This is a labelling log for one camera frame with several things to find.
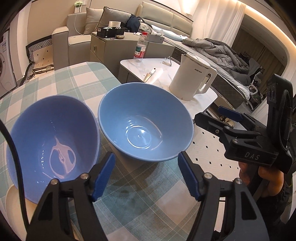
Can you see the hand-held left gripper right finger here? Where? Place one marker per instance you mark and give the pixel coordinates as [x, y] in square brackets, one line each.
[189, 176]

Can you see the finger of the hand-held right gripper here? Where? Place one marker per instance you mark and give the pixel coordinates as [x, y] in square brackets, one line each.
[208, 121]
[231, 113]

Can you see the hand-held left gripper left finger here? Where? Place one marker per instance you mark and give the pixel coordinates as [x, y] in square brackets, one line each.
[103, 178]

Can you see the dark blue bowl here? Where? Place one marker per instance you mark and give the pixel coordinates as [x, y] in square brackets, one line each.
[53, 143]

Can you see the light blue bowl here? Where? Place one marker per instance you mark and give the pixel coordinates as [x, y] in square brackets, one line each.
[145, 129]

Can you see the cream large plate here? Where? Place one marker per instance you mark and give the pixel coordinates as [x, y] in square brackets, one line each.
[16, 208]

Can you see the person's right forearm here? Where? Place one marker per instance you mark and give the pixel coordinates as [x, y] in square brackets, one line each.
[277, 201]

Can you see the person's right hand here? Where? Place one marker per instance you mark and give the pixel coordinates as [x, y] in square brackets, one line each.
[270, 180]

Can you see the white dotted seat cushion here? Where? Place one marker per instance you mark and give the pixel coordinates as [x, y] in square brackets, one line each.
[208, 157]

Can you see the bed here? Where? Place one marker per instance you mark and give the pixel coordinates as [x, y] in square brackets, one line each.
[222, 83]

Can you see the green checked tablecloth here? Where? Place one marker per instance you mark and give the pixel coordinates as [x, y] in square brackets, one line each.
[143, 197]

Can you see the white electric kettle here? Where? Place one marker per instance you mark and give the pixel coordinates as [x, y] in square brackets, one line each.
[188, 76]

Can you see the grey blanket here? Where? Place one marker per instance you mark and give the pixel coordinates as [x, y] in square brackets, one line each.
[215, 53]

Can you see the small triangular stand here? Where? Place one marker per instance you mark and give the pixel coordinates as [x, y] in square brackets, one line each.
[167, 62]

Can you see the kitchen knife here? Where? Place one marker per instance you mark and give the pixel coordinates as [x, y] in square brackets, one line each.
[149, 74]

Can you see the white curtain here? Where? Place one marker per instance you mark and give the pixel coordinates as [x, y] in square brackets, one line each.
[222, 18]

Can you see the clear water bottle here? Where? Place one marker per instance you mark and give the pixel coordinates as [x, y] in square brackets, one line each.
[140, 47]

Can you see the padded bed headboard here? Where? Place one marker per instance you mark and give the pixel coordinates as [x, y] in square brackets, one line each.
[166, 18]

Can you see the beige low cabinet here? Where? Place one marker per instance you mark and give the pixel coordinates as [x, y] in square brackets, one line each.
[111, 51]

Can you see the dark blue clothing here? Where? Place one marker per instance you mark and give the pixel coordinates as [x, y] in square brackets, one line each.
[133, 22]

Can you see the black box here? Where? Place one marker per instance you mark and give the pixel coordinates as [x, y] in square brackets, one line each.
[108, 32]

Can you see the white tissue box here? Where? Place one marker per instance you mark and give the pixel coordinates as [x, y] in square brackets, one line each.
[115, 24]

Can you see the chair with patterned cushion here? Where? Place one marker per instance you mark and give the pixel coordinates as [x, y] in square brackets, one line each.
[40, 55]

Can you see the grey cushion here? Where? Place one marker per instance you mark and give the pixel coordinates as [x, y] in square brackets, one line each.
[92, 20]
[113, 16]

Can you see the grey sofa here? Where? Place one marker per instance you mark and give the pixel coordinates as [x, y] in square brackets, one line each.
[62, 39]

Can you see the white washing machine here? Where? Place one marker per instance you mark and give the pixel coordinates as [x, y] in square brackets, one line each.
[7, 64]

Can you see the green plant box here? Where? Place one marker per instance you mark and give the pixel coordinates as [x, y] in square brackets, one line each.
[79, 7]

